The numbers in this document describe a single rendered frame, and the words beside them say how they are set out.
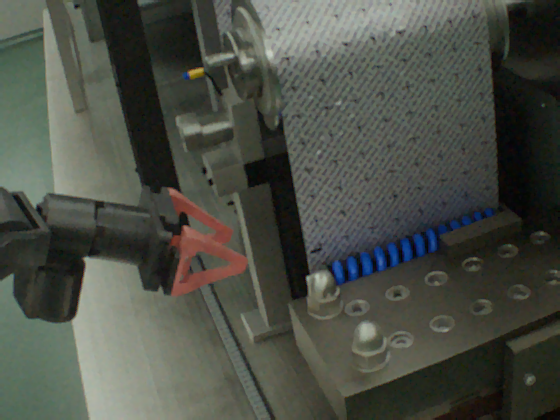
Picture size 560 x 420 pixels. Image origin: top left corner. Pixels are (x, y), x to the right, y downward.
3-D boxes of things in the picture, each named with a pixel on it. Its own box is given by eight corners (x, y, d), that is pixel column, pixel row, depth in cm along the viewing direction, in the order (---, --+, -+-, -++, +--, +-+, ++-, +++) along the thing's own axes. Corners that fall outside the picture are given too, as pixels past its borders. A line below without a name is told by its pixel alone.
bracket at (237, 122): (239, 322, 100) (185, 99, 85) (287, 307, 101) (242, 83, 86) (250, 344, 96) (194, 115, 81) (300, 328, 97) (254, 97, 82)
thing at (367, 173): (310, 277, 86) (282, 118, 76) (496, 211, 90) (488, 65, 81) (312, 279, 85) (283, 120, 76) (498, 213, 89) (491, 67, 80)
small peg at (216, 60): (204, 60, 77) (204, 54, 76) (231, 53, 77) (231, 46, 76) (208, 72, 76) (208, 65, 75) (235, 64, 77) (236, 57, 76)
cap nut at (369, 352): (345, 355, 72) (340, 319, 70) (381, 342, 73) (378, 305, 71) (359, 378, 69) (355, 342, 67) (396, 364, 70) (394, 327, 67)
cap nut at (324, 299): (302, 304, 80) (295, 268, 78) (336, 293, 81) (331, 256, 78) (314, 324, 77) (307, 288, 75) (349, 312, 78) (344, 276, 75)
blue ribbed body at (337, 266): (327, 284, 86) (323, 258, 84) (495, 224, 90) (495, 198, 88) (338, 301, 83) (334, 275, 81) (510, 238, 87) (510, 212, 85)
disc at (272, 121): (245, 102, 89) (222, -19, 81) (250, 101, 89) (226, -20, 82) (287, 153, 76) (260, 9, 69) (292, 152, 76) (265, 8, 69)
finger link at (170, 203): (234, 289, 80) (144, 277, 76) (217, 253, 86) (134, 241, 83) (253, 229, 78) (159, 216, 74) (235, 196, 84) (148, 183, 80)
